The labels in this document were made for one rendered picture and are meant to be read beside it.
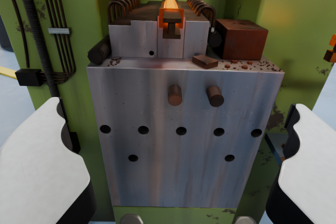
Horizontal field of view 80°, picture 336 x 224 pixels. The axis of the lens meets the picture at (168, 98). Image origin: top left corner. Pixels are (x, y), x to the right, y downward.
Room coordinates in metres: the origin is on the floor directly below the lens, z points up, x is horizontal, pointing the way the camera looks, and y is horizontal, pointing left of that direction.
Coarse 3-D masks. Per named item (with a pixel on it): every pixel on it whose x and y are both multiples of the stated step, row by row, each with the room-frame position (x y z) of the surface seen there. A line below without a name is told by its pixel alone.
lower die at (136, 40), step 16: (176, 0) 0.75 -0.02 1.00; (128, 16) 0.52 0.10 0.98; (144, 16) 0.46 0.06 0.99; (192, 16) 0.47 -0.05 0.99; (112, 32) 0.42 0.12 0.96; (128, 32) 0.42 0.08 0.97; (144, 32) 0.42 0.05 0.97; (160, 32) 0.42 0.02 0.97; (192, 32) 0.42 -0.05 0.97; (112, 48) 0.42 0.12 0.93; (128, 48) 0.42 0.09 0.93; (144, 48) 0.42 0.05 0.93; (160, 48) 0.42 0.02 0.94; (176, 48) 0.42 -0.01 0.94; (192, 48) 0.42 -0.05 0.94
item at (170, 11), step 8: (168, 0) 0.64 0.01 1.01; (160, 8) 0.40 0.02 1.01; (168, 8) 0.41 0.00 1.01; (176, 8) 0.41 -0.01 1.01; (160, 16) 0.40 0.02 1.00; (168, 16) 0.33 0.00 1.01; (176, 16) 0.33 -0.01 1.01; (160, 24) 0.40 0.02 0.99; (168, 24) 0.34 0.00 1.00; (176, 24) 0.39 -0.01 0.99; (168, 32) 0.32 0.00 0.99; (176, 32) 0.33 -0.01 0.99
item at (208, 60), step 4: (192, 56) 0.40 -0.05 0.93; (196, 56) 0.40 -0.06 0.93; (200, 56) 0.40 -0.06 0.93; (204, 56) 0.40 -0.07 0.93; (208, 56) 0.40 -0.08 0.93; (192, 60) 0.40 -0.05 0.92; (196, 60) 0.39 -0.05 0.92; (200, 60) 0.38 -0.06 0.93; (204, 60) 0.38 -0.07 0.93; (208, 60) 0.38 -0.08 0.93; (212, 60) 0.38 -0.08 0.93; (216, 60) 0.38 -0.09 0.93; (200, 64) 0.38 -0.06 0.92; (204, 64) 0.37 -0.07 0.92; (208, 64) 0.36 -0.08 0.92; (212, 64) 0.37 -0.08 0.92; (216, 64) 0.38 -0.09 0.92
